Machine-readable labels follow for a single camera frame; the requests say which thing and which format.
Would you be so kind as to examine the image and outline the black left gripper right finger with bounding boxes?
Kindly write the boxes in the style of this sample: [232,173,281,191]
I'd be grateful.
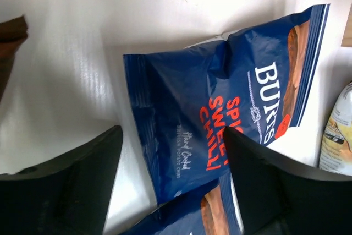
[223,127,351,234]

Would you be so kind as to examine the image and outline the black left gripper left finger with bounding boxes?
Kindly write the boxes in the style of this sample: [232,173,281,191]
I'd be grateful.
[1,125,123,234]

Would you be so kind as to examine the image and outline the small blue Burts chilli bag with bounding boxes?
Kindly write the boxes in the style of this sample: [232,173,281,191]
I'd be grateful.
[124,176,241,234]

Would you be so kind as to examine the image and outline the large blue Burts chilli bag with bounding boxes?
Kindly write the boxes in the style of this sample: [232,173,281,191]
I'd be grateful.
[123,4,329,204]

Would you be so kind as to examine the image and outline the right Chuba cassava chips bag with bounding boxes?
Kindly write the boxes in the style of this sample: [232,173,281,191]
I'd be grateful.
[318,83,351,176]

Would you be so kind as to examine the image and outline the chuba cassava chips bag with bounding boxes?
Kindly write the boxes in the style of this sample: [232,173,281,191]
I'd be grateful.
[0,15,28,99]
[318,83,351,176]

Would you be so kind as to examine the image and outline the wooden two-tier shelf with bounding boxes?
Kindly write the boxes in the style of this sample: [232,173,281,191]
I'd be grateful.
[340,5,352,48]

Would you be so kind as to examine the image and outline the left Chuba cassava chips bag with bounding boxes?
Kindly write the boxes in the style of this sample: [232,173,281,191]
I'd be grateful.
[0,15,28,99]

